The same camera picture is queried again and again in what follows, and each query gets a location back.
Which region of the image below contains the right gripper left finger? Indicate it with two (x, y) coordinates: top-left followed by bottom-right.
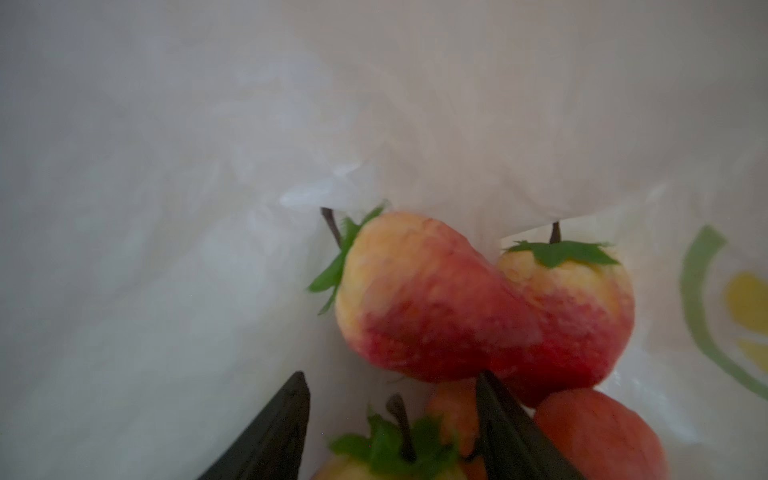
(199, 371), (311, 480)

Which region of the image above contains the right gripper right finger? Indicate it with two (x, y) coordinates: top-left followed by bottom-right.
(476, 371), (584, 480)

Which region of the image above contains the large red fake strawberry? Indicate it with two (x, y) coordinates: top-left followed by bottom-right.
(307, 205), (544, 383)

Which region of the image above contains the white plastic bag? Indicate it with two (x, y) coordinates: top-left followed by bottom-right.
(1, 1), (767, 479)

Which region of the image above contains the fake strawberry in bag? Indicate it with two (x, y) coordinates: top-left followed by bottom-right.
(497, 223), (635, 408)
(533, 389), (669, 479)
(313, 394), (466, 480)

